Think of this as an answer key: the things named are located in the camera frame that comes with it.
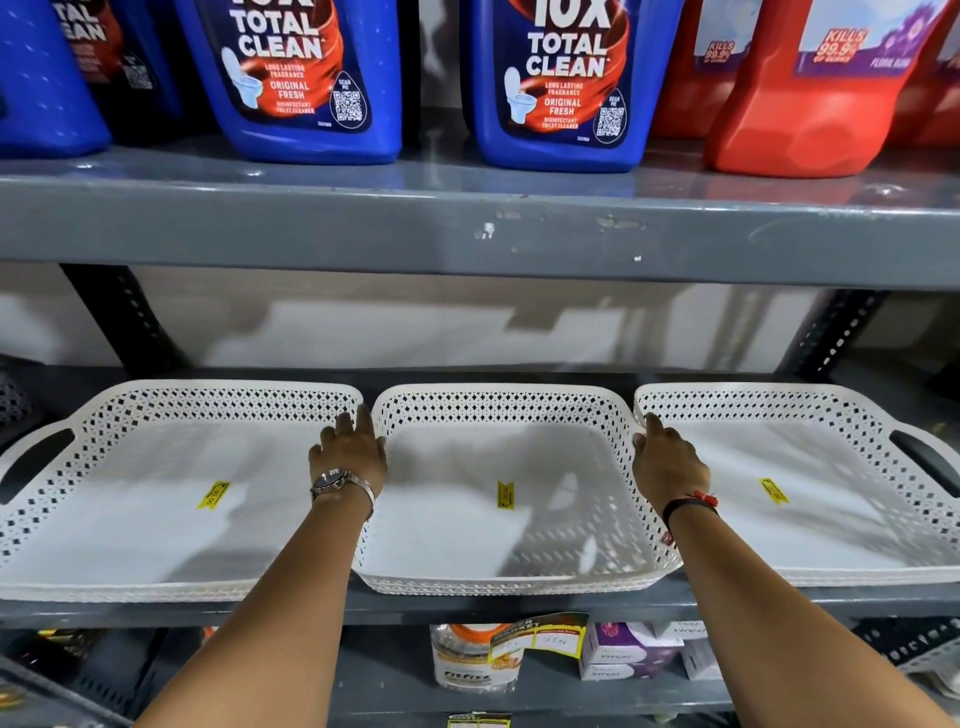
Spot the person's right hand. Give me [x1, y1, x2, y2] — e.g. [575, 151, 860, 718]
[632, 411, 712, 516]

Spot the white perforated basket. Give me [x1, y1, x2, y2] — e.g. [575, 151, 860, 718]
[853, 618, 960, 700]

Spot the black perforated shelf upright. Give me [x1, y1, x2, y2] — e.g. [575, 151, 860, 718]
[778, 288, 895, 381]
[59, 263, 190, 375]

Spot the purple and white box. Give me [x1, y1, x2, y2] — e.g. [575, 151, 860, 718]
[578, 621, 684, 683]

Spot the person's left hand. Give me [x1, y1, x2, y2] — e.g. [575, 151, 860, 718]
[308, 403, 389, 489]

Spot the black and red thread bracelet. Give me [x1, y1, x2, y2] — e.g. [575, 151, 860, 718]
[659, 490, 720, 547]

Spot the clear bottle with orange cap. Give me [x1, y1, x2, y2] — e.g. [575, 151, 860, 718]
[429, 623, 527, 696]

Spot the grey metal shelf board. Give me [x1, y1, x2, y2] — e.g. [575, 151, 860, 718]
[0, 626, 960, 728]
[0, 137, 960, 293]
[0, 358, 960, 631]

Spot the blue toilet cleaner bottle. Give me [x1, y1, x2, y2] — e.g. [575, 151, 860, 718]
[0, 0, 113, 159]
[51, 0, 190, 145]
[459, 0, 686, 174]
[173, 0, 405, 167]

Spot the person's left forearm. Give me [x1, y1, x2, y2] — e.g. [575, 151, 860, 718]
[135, 486, 376, 728]

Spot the person's right forearm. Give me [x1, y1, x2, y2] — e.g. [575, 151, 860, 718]
[663, 504, 955, 728]

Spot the white perforated plastic tray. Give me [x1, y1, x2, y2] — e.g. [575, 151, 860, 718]
[351, 383, 684, 598]
[633, 381, 960, 588]
[0, 378, 366, 604]

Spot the silver wristwatch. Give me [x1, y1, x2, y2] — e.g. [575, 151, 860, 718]
[309, 468, 377, 520]

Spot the red cleaner bottle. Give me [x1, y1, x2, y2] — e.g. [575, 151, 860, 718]
[703, 0, 955, 180]
[650, 0, 765, 141]
[888, 11, 960, 148]

